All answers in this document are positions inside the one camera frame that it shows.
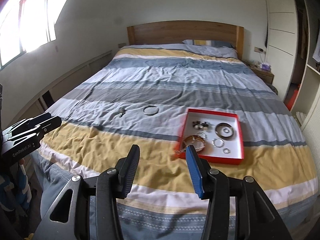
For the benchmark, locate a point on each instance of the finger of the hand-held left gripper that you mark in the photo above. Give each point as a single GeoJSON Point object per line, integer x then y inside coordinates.
{"type": "Point", "coordinates": [30, 122]}
{"type": "Point", "coordinates": [47, 126]}

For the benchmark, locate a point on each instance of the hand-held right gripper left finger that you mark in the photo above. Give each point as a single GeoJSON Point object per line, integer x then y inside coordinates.
{"type": "Point", "coordinates": [131, 175]}

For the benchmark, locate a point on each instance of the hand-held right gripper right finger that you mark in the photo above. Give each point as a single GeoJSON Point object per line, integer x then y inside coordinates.
{"type": "Point", "coordinates": [195, 170]}

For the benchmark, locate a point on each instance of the amber bangle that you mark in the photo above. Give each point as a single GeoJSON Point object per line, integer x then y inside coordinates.
{"type": "Point", "coordinates": [190, 138]}

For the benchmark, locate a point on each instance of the red cardboard box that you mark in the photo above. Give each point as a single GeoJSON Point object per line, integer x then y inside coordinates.
{"type": "Point", "coordinates": [233, 152]}

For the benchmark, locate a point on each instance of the dark brown bangle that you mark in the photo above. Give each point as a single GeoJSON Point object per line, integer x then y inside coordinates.
{"type": "Point", "coordinates": [224, 137]}

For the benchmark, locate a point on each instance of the thin silver bangle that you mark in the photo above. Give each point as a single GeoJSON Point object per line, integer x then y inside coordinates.
{"type": "Point", "coordinates": [150, 115]}

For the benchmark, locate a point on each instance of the small silver pendant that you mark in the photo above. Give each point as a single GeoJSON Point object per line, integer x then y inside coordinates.
{"type": "Point", "coordinates": [122, 112]}

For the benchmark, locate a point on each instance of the window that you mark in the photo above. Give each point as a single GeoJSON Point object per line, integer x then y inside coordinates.
{"type": "Point", "coordinates": [30, 25]}

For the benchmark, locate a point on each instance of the wooden bedside ledge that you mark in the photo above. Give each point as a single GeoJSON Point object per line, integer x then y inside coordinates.
{"type": "Point", "coordinates": [121, 45]}

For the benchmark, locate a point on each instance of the wooden nightstand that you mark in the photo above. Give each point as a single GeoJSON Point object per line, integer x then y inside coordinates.
{"type": "Point", "coordinates": [265, 76]}

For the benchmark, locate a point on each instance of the red bag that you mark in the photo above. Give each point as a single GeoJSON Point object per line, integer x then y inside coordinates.
{"type": "Point", "coordinates": [292, 100]}

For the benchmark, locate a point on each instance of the striped pillow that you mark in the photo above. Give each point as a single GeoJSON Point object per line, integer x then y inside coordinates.
{"type": "Point", "coordinates": [212, 51]}

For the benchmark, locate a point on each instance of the purple tissue pack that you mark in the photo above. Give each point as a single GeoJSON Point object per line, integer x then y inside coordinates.
{"type": "Point", "coordinates": [265, 66]}

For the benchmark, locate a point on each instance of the wooden headboard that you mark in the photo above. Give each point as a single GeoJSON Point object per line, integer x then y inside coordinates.
{"type": "Point", "coordinates": [175, 32]}

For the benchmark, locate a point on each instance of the striped hanging shirt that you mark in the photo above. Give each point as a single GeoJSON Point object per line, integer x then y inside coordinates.
{"type": "Point", "coordinates": [316, 52]}

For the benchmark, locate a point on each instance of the white wardrobe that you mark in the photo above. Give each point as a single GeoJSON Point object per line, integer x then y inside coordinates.
{"type": "Point", "coordinates": [282, 17]}

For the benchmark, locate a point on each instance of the wall socket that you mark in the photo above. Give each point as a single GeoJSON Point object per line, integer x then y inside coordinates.
{"type": "Point", "coordinates": [258, 49]}

